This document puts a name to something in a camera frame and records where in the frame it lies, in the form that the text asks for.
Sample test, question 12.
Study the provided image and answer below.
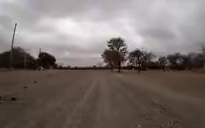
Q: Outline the row of trees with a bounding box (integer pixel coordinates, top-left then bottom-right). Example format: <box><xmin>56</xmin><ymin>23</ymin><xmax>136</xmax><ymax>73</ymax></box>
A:
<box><xmin>146</xmin><ymin>40</ymin><xmax>205</xmax><ymax>71</ymax></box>

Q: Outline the brown dirt road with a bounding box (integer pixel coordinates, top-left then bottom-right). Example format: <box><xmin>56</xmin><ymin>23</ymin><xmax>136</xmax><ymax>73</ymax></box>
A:
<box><xmin>0</xmin><ymin>68</ymin><xmax>205</xmax><ymax>128</ymax></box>

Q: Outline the tall dark tree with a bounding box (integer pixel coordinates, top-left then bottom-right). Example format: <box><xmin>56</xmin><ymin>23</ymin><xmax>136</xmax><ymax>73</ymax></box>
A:
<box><xmin>101</xmin><ymin>36</ymin><xmax>129</xmax><ymax>73</ymax></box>

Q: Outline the leaning utility pole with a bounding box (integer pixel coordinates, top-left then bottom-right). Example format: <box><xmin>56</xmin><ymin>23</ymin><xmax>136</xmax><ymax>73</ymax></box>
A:
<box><xmin>9</xmin><ymin>22</ymin><xmax>19</xmax><ymax>70</ymax></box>

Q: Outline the clump of dark trees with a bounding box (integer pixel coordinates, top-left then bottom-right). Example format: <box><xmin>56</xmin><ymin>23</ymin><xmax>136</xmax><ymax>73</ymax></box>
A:
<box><xmin>0</xmin><ymin>46</ymin><xmax>58</xmax><ymax>71</ymax></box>

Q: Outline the small spreading tree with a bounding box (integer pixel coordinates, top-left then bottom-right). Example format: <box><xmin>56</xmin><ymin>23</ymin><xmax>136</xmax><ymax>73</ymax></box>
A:
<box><xmin>127</xmin><ymin>48</ymin><xmax>153</xmax><ymax>73</ymax></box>

